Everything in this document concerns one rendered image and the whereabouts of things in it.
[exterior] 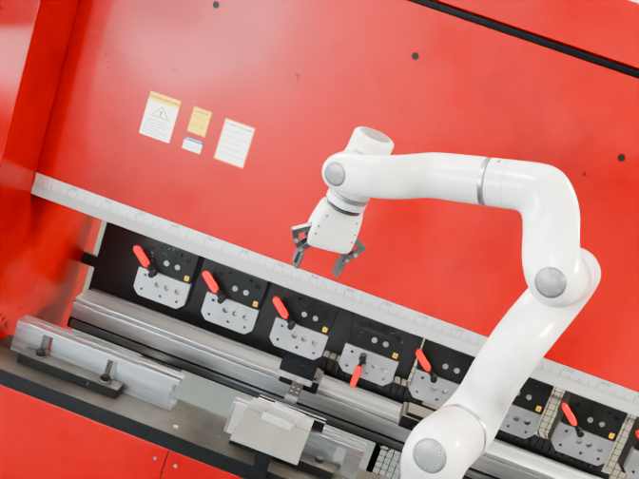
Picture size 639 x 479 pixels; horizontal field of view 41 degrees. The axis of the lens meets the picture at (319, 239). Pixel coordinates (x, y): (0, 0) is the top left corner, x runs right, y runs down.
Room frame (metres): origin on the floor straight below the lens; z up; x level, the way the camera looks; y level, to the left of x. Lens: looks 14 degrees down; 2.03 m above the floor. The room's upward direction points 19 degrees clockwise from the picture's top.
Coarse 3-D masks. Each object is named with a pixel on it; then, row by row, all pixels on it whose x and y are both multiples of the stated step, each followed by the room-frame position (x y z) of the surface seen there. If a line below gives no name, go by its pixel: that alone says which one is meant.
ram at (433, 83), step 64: (128, 0) 2.26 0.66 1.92; (192, 0) 2.25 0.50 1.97; (256, 0) 2.24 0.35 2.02; (320, 0) 2.22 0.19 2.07; (384, 0) 2.21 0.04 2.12; (64, 64) 2.27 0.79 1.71; (128, 64) 2.26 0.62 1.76; (192, 64) 2.24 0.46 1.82; (256, 64) 2.23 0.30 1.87; (320, 64) 2.22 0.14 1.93; (384, 64) 2.21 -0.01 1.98; (448, 64) 2.20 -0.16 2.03; (512, 64) 2.19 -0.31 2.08; (576, 64) 2.18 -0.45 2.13; (64, 128) 2.26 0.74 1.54; (128, 128) 2.25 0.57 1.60; (256, 128) 2.23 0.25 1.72; (320, 128) 2.22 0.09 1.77; (384, 128) 2.20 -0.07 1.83; (448, 128) 2.19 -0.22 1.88; (512, 128) 2.18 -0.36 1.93; (576, 128) 2.17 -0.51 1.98; (128, 192) 2.25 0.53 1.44; (192, 192) 2.24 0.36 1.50; (256, 192) 2.22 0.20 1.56; (320, 192) 2.21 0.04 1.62; (576, 192) 2.17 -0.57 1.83; (320, 256) 2.21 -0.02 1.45; (384, 256) 2.20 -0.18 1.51; (448, 256) 2.19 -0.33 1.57; (512, 256) 2.17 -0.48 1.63; (384, 320) 2.19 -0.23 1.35; (448, 320) 2.18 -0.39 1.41; (576, 320) 2.16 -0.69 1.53; (576, 384) 2.15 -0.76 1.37
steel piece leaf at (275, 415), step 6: (270, 408) 2.20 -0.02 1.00; (276, 408) 2.21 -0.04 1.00; (264, 414) 2.12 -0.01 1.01; (270, 414) 2.12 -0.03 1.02; (276, 414) 2.17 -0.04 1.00; (282, 414) 2.18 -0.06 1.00; (288, 414) 2.19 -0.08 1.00; (270, 420) 2.12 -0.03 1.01; (276, 420) 2.11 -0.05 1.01; (282, 420) 2.11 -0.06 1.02; (288, 420) 2.16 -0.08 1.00; (294, 420) 2.17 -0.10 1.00; (282, 426) 2.11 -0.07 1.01; (288, 426) 2.11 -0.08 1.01
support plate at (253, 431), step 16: (256, 400) 2.22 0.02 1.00; (256, 416) 2.12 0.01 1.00; (304, 416) 2.22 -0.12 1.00; (240, 432) 2.01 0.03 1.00; (256, 432) 2.03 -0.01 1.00; (272, 432) 2.06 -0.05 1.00; (288, 432) 2.09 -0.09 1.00; (304, 432) 2.12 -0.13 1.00; (256, 448) 1.97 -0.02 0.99; (272, 448) 1.98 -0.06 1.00; (288, 448) 2.01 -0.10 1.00
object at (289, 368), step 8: (288, 352) 2.24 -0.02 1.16; (288, 360) 2.24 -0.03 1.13; (296, 360) 2.24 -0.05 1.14; (304, 360) 2.23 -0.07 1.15; (312, 360) 2.23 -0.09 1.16; (280, 368) 2.24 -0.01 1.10; (288, 368) 2.24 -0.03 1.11; (296, 368) 2.24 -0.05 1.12; (304, 368) 2.23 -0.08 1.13; (312, 368) 2.23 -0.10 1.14; (288, 376) 2.25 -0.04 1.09; (296, 376) 2.24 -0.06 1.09; (304, 376) 2.23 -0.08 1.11; (312, 376) 2.23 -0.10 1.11; (304, 384) 2.24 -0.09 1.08
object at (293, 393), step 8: (280, 376) 2.43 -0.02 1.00; (320, 376) 2.48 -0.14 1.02; (288, 384) 2.43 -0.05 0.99; (296, 384) 2.40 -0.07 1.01; (312, 384) 2.42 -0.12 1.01; (288, 392) 2.33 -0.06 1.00; (296, 392) 2.35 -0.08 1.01; (312, 392) 2.42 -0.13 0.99; (288, 400) 2.28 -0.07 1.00; (296, 400) 2.29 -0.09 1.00
